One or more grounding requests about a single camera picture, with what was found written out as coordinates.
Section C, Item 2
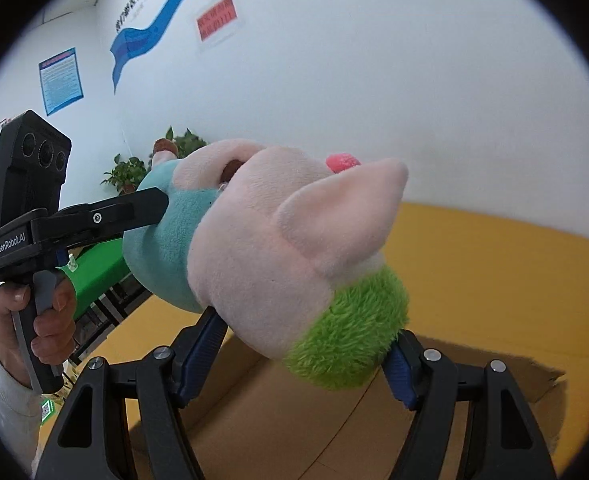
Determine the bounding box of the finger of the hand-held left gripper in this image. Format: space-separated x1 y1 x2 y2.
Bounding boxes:
30 187 169 263

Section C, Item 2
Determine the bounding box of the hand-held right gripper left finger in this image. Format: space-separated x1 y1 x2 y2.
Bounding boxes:
33 310 230 480

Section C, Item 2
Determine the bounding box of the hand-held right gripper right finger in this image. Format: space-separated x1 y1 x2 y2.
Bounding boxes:
382 330 558 480

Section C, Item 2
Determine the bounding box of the brown cardboard box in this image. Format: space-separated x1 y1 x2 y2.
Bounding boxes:
127 330 568 480

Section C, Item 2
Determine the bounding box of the pink and teal plush pig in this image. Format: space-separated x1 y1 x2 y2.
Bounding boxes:
123 140 410 392

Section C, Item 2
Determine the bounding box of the person's left forearm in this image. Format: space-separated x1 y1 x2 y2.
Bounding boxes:
0 342 42 480

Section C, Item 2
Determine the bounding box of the yellow desktop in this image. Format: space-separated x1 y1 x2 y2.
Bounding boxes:
69 202 589 480

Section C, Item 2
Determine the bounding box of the person's left hand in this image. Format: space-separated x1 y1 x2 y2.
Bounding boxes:
0 281 78 377

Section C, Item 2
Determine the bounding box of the small potted green plant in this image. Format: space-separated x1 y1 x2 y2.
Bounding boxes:
99 152 148 196

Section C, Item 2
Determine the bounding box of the green cloth covered table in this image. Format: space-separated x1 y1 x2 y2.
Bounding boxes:
59 237 135 321

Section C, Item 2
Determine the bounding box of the blue framed wall poster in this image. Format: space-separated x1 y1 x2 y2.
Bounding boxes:
38 47 84 117

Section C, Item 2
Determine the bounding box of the blue wave wall decal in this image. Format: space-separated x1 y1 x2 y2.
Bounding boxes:
109 0 235 95

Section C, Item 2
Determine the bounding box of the red wall sign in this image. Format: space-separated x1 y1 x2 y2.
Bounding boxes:
194 0 245 53

